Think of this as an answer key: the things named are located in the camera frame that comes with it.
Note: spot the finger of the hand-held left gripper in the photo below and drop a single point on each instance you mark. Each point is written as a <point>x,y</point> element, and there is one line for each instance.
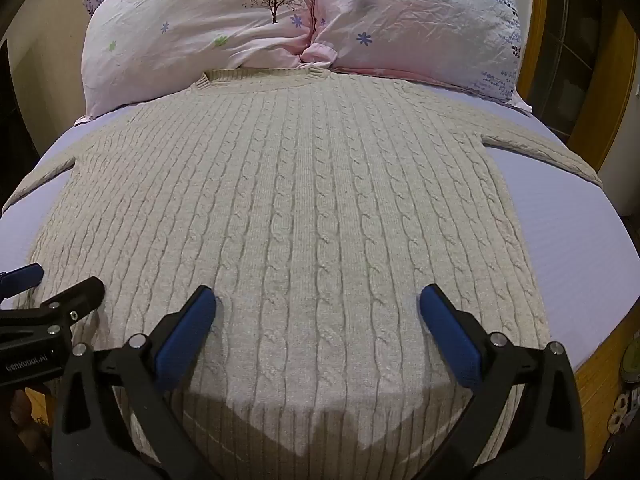
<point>22,279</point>
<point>75,302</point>

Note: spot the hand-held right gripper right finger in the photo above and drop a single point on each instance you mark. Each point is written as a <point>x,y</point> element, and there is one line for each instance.
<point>452,340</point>

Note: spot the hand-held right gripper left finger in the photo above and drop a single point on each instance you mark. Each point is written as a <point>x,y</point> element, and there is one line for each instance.
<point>181,340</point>

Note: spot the lavender bed sheet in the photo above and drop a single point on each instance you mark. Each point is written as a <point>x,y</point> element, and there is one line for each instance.
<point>565,240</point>

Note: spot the wooden wardrobe door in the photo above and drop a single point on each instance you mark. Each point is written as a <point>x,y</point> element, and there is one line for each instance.
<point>575,60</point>

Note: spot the pink floral pillow with tree print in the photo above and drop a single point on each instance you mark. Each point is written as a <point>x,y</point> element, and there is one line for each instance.
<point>200,20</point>

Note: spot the wooden bed frame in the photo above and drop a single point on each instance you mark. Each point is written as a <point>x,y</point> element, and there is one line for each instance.
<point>607,390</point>

